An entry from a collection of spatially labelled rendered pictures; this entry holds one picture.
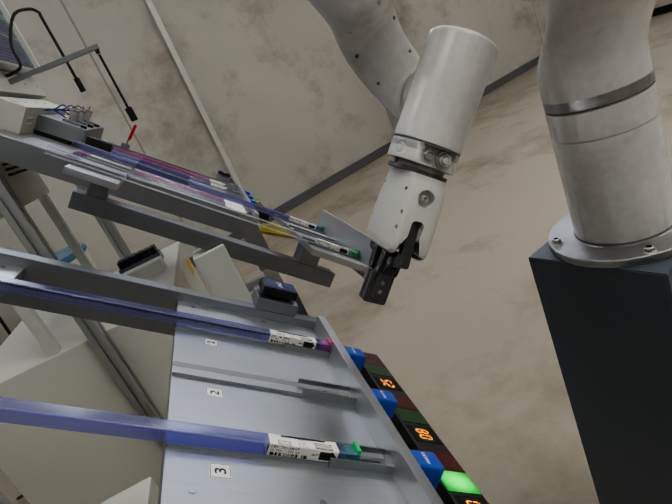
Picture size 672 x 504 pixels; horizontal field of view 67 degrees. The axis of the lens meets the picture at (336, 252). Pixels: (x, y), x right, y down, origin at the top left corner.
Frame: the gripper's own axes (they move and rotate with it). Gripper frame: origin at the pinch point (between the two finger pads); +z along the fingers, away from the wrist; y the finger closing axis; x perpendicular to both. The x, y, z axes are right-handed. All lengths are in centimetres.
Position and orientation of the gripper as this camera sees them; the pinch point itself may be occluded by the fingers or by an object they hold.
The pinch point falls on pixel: (376, 286)
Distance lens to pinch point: 64.6
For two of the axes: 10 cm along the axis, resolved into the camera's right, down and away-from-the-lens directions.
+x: -9.1, -2.5, -3.2
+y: -2.6, -2.6, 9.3
